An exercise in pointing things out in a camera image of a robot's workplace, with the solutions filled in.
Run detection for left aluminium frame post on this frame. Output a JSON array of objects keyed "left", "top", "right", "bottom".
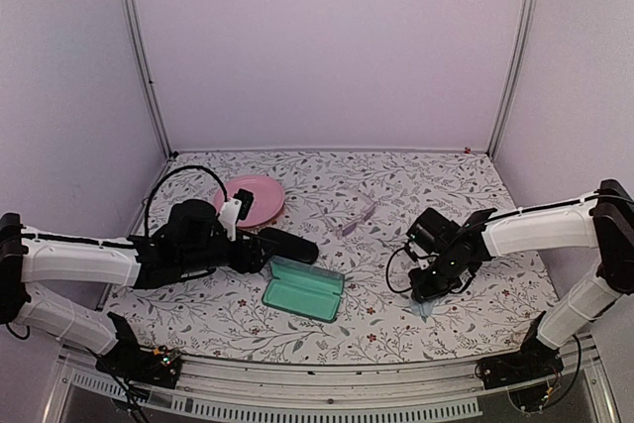
[{"left": 121, "top": 0, "right": 173, "bottom": 159}]

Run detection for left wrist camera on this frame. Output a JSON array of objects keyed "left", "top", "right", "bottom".
[{"left": 218, "top": 188, "right": 254, "bottom": 242}]

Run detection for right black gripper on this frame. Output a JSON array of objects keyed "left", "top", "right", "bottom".
[{"left": 407, "top": 249, "right": 463, "bottom": 304}]

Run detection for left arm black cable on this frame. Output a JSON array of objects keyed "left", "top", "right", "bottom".
[{"left": 143, "top": 164, "right": 232, "bottom": 236}]

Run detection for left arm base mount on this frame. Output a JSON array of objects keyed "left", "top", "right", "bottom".
[{"left": 95, "top": 312, "right": 182, "bottom": 389}]

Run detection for right aluminium frame post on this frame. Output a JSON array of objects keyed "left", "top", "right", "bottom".
[{"left": 486, "top": 0, "right": 538, "bottom": 162}]

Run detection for pink clear sunglasses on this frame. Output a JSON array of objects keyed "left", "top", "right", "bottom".
[{"left": 319, "top": 189, "right": 377, "bottom": 239}]

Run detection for aluminium frame post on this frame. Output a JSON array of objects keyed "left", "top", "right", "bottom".
[
  {"left": 121, "top": 0, "right": 173, "bottom": 159},
  {"left": 486, "top": 0, "right": 538, "bottom": 162}
]

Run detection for pink round plate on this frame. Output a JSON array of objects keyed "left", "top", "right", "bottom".
[{"left": 225, "top": 175, "right": 285, "bottom": 230}]

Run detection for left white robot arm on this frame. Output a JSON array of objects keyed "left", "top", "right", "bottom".
[{"left": 1, "top": 199, "right": 275, "bottom": 377}]

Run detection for black beige glasses case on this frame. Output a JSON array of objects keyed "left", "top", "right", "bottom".
[{"left": 259, "top": 227, "right": 319, "bottom": 264}]

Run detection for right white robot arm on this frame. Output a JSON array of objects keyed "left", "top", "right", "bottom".
[{"left": 405, "top": 179, "right": 633, "bottom": 379}]

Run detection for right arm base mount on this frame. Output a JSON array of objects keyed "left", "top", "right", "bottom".
[{"left": 475, "top": 311, "right": 564, "bottom": 389}]

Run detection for front aluminium rail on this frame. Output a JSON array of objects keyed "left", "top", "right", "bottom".
[{"left": 43, "top": 334, "right": 624, "bottom": 422}]

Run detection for grey marbled glasses case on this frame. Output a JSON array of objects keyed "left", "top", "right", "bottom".
[{"left": 262, "top": 257, "right": 345, "bottom": 323}]

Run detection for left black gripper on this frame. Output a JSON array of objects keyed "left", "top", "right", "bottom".
[{"left": 179, "top": 228, "right": 279, "bottom": 275}]

